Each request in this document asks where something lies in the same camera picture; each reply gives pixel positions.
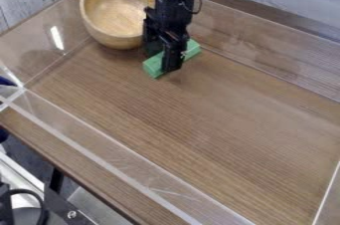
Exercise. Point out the brown wooden bowl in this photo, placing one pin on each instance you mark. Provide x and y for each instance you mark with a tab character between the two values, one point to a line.
114	21

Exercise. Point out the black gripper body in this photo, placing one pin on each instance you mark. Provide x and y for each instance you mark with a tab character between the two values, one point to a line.
167	22

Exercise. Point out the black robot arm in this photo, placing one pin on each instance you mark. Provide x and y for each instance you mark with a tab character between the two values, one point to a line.
188	4

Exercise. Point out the black table leg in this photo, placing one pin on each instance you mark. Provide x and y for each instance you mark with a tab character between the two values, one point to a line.
56	181

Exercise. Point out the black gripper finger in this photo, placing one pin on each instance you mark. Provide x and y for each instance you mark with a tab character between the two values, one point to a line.
175	46
152	41

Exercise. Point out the green rectangular block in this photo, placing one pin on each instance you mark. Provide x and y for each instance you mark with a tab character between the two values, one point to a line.
152	65

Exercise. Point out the clear acrylic tray wall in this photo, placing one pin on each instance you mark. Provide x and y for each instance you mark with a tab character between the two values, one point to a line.
227	143

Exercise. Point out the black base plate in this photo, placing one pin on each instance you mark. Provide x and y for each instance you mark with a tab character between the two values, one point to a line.
63	212

